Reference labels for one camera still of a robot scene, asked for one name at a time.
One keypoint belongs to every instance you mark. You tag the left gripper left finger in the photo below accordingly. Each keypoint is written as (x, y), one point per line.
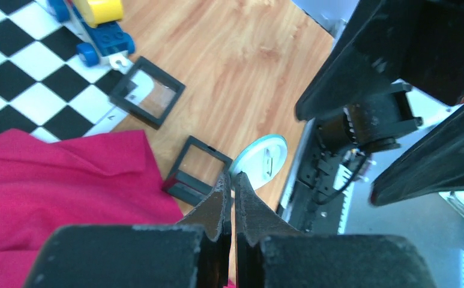
(193, 252)

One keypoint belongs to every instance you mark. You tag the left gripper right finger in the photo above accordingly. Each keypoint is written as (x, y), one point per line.
(272, 253)

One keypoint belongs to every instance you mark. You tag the green round brooch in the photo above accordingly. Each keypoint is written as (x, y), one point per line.
(261, 160)

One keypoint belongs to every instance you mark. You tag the magenta red garment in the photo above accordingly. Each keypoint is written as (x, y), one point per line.
(109, 178)

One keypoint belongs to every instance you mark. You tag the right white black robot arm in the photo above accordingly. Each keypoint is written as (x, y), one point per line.
(360, 94)

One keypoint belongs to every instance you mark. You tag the black white chessboard mat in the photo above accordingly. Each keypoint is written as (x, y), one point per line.
(45, 87)

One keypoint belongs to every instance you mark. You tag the yellow blue toy bricks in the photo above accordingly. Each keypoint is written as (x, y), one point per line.
(97, 22)

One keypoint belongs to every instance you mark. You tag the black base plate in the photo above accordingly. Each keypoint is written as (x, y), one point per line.
(327, 164)

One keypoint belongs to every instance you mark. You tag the small black frame box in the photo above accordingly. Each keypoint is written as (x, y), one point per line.
(147, 92)

